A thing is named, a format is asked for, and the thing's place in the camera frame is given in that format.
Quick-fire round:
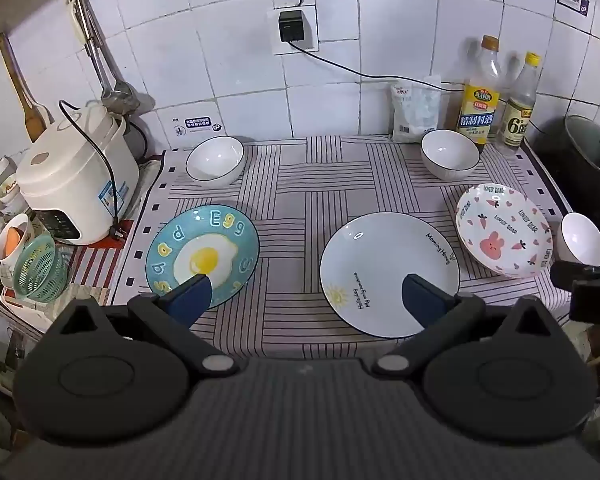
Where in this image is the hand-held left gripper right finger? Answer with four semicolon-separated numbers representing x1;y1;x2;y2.
371;274;567;377

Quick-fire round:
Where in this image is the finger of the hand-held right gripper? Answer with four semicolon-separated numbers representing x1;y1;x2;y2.
551;260;600;289

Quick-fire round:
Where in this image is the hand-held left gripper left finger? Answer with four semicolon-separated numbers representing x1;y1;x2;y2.
47;274;238;377

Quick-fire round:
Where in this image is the small white bowl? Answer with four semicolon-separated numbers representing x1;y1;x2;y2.
560;212;600;267

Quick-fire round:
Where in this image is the white plate with sun print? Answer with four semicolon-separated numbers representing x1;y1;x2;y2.
320;212;461;338

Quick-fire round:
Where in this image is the blue fried egg plate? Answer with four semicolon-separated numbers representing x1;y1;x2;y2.
145;205;261;311

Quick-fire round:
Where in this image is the pink rabbit print plate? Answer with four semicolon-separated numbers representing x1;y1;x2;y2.
455;183;554;279

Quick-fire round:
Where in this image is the red striped cloth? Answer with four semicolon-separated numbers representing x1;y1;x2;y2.
62;240;131;307

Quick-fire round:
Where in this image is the black pot with glass lid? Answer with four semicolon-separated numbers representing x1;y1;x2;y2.
530;114;600;233

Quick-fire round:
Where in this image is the striped tablecloth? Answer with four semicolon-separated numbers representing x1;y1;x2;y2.
107;134;574;361

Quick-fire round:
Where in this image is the white ribbed bowl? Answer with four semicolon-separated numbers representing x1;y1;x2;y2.
420;129;481;182
186;136;246;183

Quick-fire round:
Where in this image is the green plastic colander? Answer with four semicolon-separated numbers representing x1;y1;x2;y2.
12;235;69;304

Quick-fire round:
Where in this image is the clear vinegar bottle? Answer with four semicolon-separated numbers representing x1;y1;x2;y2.
495;51;539;156

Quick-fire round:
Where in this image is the white rice cooker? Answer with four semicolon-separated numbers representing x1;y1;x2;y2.
16;101;141;246

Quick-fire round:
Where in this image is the white mug with egg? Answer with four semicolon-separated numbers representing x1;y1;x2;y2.
0;212;36;267

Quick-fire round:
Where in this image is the clear plastic bag of salt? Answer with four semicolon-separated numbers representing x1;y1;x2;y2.
391;75;442;144

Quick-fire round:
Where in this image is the yellow label cooking wine bottle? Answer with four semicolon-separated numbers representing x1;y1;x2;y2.
456;35;502;154

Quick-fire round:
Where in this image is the metal ladle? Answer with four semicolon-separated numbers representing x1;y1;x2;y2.
67;0;142;115

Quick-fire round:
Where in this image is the white jar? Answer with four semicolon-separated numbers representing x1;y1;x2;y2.
0;156;27;213

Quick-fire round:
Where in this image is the wooden spatula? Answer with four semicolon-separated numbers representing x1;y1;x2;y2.
0;32;49;143

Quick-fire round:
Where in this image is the black power adapter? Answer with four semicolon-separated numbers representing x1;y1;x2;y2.
278;9;306;44

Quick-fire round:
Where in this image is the black rice cooker cable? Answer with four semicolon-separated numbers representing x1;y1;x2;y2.
58;99;130;238

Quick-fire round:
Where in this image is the small white wall sticker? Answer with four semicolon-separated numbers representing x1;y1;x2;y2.
172;115;224;139

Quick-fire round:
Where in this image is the black adapter cable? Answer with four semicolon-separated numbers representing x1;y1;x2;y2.
287;40;463;95

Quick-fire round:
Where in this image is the dark bordered wall sticker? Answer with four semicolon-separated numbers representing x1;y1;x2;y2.
556;0;591;19

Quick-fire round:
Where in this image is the white wall socket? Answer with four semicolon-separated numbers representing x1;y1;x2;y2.
271;4;320;56

